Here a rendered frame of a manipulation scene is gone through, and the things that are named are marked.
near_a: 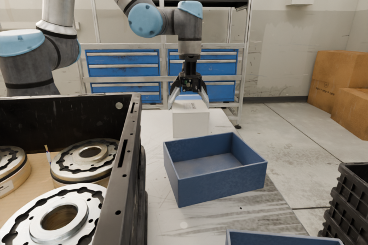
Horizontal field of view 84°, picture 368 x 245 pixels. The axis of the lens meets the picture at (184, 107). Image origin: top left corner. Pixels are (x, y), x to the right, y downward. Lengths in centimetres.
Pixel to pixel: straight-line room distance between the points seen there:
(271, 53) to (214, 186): 296
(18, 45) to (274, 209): 71
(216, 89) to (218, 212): 186
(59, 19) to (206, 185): 65
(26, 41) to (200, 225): 60
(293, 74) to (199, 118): 295
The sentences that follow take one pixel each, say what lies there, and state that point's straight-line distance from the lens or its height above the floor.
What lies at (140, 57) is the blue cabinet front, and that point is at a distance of 213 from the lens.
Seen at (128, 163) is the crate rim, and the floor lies 93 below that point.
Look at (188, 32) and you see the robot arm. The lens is 65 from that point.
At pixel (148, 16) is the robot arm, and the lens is 51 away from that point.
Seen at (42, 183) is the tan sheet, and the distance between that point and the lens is 36.
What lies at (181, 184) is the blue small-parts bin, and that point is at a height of 76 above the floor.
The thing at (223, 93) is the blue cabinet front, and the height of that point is 42.
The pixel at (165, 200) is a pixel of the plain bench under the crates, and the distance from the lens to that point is 47.
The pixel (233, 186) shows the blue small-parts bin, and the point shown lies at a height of 72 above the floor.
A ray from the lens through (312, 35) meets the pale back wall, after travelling 359.
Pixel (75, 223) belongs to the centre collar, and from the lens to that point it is 23.
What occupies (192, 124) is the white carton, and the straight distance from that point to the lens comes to 67.
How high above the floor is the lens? 103
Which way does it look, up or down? 20 degrees down
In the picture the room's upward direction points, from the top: straight up
